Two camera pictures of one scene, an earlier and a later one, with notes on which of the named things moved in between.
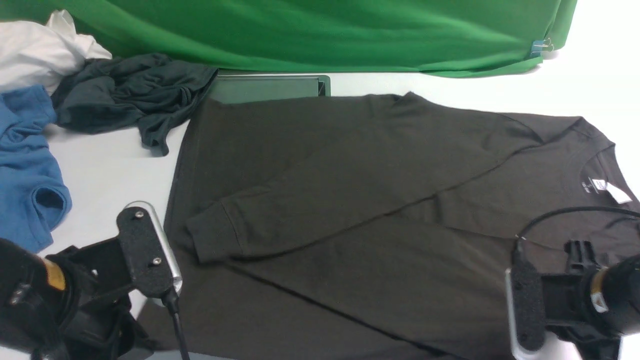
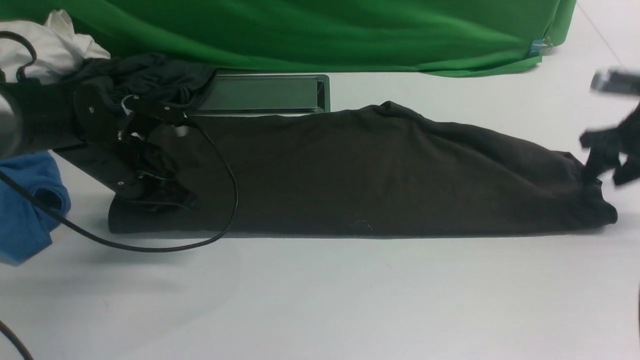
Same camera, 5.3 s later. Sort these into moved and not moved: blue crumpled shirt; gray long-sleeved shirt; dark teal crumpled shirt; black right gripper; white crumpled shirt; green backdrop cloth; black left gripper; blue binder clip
Moved: black left gripper; black right gripper; gray long-sleeved shirt
Not moved: dark teal crumpled shirt; green backdrop cloth; blue binder clip; white crumpled shirt; blue crumpled shirt
